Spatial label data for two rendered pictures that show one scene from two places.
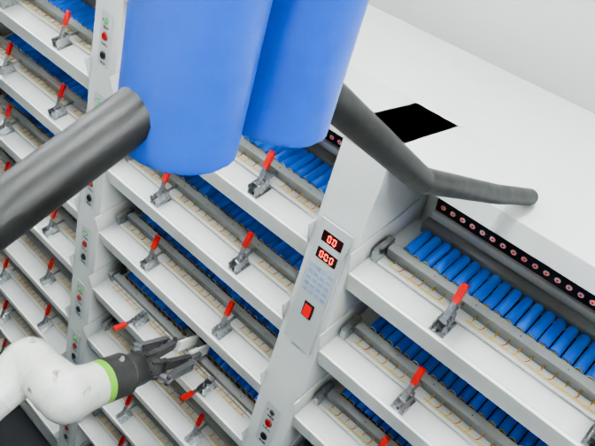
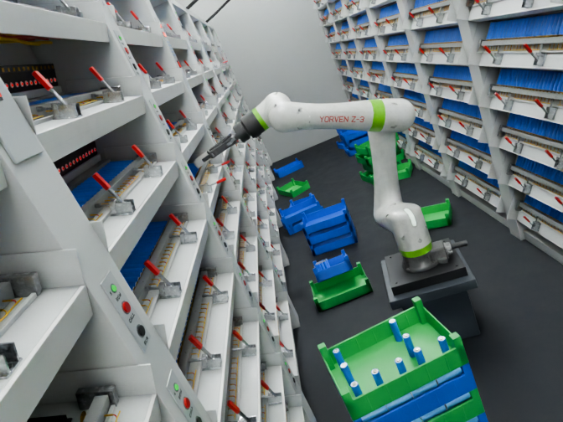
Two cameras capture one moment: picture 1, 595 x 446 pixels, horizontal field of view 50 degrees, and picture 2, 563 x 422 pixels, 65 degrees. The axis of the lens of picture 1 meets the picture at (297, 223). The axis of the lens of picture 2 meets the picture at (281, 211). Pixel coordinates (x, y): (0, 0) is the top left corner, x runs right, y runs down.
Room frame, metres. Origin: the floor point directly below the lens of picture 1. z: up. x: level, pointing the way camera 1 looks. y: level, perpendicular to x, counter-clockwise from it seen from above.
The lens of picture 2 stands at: (1.76, 1.73, 1.28)
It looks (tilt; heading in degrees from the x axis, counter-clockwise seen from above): 19 degrees down; 241
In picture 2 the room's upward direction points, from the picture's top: 24 degrees counter-clockwise
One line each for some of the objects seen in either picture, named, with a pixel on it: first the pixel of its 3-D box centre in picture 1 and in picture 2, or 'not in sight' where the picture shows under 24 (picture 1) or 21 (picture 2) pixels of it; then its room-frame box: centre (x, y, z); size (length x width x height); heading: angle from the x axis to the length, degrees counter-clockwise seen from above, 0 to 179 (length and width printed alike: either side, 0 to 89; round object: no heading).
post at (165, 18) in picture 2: not in sight; (219, 149); (0.63, -0.71, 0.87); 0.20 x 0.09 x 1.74; 147
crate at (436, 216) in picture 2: not in sight; (424, 216); (-0.09, 0.00, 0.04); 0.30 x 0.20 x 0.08; 122
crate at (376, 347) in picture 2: not in sight; (388, 353); (1.24, 1.00, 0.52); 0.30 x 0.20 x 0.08; 155
